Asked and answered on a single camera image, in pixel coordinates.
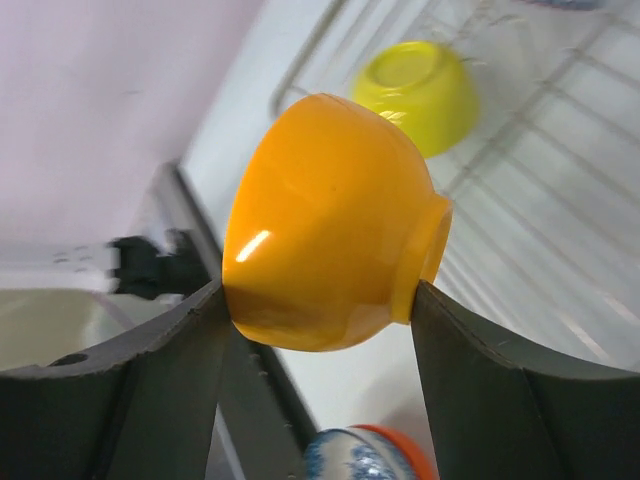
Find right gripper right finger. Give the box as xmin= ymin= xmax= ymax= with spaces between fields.
xmin=411 ymin=282 xmax=639 ymax=479

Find yellow green bowl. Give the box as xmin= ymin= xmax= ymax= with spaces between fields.
xmin=350 ymin=41 xmax=480 ymax=159

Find orange bottom bowl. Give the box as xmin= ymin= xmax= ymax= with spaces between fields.
xmin=355 ymin=424 xmax=439 ymax=480

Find metal wire dish rack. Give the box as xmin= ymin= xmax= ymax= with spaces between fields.
xmin=271 ymin=1 xmax=639 ymax=371

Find orange yellow bowl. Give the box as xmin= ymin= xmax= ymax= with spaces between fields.
xmin=222 ymin=94 xmax=453 ymax=352

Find blue white floral bowl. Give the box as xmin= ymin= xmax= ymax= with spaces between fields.
xmin=304 ymin=427 xmax=418 ymax=480

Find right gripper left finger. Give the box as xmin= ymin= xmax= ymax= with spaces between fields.
xmin=1 ymin=281 xmax=230 ymax=479

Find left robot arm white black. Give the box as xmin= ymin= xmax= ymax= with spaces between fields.
xmin=1 ymin=229 xmax=210 ymax=300

